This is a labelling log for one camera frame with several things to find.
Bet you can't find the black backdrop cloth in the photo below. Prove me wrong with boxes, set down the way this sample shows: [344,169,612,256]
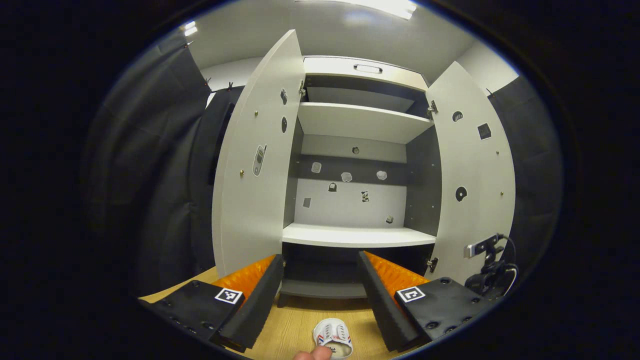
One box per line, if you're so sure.
[82,30,565,301]

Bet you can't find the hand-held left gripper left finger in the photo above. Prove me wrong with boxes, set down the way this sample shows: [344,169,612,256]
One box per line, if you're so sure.
[137,254,285,354]

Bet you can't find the white shoe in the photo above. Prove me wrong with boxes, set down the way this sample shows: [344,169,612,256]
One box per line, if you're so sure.
[312,318,354,360]

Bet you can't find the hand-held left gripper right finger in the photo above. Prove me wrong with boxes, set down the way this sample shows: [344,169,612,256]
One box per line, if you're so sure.
[356,250,496,353]

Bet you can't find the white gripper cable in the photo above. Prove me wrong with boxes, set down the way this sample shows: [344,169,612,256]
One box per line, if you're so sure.
[502,264,520,297]

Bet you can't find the white shoe cabinet door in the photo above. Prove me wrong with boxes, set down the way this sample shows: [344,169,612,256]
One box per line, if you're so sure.
[425,61,517,286]
[211,29,307,278]

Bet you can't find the white shoe cabinet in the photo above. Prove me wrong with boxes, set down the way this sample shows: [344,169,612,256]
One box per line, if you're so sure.
[211,29,517,301]

